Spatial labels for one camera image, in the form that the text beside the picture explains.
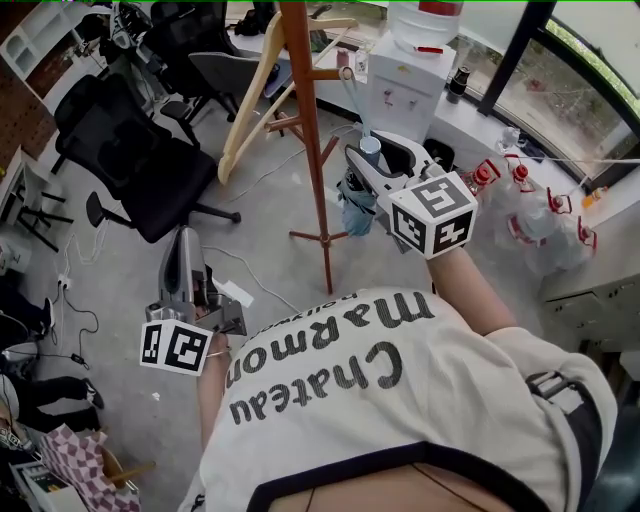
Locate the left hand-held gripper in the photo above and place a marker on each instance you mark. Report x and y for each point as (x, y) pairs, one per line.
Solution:
(180, 350)

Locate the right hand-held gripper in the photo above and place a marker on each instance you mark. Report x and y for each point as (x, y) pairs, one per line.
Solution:
(435, 215)

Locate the blue umbrella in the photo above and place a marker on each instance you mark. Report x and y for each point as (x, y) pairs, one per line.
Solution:
(357, 210)

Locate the brown wooden coat rack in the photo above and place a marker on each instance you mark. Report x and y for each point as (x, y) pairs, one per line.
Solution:
(305, 100)

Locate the person's left forearm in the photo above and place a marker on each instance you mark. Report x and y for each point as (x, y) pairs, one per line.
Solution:
(212, 400)

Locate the person's right forearm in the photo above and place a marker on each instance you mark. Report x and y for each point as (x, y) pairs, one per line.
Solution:
(470, 290)

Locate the person's left hand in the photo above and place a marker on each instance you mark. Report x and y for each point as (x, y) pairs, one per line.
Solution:
(202, 300)

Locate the white water dispenser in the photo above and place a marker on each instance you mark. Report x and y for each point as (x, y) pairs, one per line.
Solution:
(405, 80)

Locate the clear drinking glass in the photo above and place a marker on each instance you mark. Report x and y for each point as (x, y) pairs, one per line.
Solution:
(363, 60)

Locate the black office chair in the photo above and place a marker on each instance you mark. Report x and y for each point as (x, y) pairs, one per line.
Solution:
(150, 170)
(185, 35)

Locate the dark thermos flask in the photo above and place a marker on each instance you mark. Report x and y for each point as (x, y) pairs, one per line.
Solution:
(457, 85)

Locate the pink cup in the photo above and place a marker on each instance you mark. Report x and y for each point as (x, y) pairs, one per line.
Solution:
(342, 59)

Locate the small white power strip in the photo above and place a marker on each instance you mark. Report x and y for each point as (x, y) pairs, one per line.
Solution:
(64, 282)

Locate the large dispenser water bottle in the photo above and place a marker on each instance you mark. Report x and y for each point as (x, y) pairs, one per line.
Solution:
(425, 20)

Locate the pale wooden clothes hanger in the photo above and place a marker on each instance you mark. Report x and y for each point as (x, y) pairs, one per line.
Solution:
(248, 100)

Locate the grey office chair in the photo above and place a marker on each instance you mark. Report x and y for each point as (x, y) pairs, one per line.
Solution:
(225, 75)

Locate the white desk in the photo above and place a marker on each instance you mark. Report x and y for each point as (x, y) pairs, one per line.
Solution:
(12, 180)

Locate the black backpack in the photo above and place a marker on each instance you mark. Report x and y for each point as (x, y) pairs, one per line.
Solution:
(252, 22)

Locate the wooden stick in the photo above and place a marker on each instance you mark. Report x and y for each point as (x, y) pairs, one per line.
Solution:
(137, 471)

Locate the wooden bowl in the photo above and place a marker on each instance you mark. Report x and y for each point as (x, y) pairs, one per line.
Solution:
(112, 465)

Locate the checkered cloth stool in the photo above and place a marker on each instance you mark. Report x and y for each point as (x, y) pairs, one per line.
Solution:
(75, 450)

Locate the orange drink bottle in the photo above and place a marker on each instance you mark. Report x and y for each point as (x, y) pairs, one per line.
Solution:
(595, 196)

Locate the grey metal locker cabinet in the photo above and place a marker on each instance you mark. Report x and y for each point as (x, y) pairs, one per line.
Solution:
(590, 310)

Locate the person's white printed T-shirt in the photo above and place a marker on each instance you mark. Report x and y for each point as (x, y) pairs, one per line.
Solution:
(400, 415)

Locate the white box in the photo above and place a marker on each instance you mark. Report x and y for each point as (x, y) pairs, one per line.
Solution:
(65, 500)

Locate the white shelf unit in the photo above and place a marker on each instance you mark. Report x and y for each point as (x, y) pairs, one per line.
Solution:
(30, 35)

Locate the black window frame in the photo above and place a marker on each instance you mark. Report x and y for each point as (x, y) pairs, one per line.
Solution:
(515, 60)

